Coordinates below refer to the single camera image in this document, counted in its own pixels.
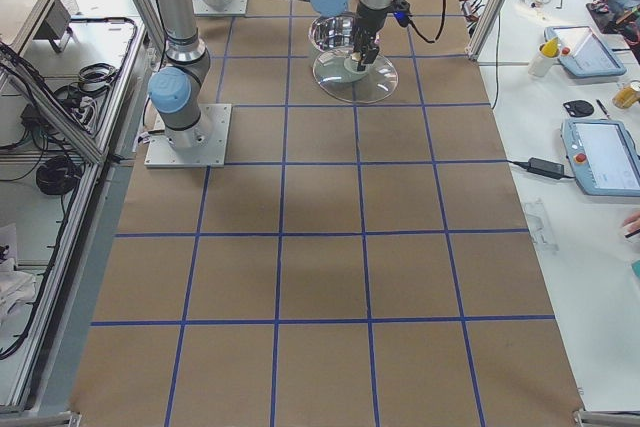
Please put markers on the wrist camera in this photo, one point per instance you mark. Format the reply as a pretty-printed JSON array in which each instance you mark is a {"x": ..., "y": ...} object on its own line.
[{"x": 402, "y": 12}]

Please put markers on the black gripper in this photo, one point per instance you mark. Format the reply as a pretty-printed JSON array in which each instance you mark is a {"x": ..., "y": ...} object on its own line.
[{"x": 368, "y": 21}]

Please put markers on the far teach pendant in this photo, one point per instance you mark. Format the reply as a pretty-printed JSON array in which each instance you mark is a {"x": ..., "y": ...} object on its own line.
[{"x": 588, "y": 55}]

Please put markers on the black power adapter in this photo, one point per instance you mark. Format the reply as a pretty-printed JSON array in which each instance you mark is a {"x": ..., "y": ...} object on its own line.
[{"x": 545, "y": 168}]

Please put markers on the teach pendant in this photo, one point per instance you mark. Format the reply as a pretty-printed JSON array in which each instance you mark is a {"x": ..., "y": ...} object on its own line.
[
  {"x": 588, "y": 55},
  {"x": 602, "y": 157}
]

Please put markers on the crumpled white cloth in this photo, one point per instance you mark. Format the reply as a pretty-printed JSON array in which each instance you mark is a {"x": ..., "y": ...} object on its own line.
[{"x": 18, "y": 288}]

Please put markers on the clear plastic holder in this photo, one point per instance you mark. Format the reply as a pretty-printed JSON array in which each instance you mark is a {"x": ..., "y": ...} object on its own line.
[{"x": 539, "y": 226}]

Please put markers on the near teach pendant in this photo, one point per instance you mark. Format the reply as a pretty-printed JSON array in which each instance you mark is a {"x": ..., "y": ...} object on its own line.
[{"x": 602, "y": 157}]

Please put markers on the glass pot lid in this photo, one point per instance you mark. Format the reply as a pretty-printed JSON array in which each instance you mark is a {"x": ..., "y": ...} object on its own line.
[{"x": 337, "y": 73}]

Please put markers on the white electric cooking pot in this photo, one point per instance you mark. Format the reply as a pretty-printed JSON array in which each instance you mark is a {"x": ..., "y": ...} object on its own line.
[{"x": 327, "y": 33}]

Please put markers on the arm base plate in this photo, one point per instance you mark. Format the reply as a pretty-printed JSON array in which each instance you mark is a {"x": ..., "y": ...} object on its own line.
[
  {"x": 234, "y": 9},
  {"x": 202, "y": 145}
]

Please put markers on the brown grid table mat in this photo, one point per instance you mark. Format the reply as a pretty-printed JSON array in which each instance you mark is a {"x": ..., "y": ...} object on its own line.
[{"x": 347, "y": 266}]

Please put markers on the black round disc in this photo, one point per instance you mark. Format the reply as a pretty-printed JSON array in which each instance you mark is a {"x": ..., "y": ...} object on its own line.
[{"x": 578, "y": 108}]

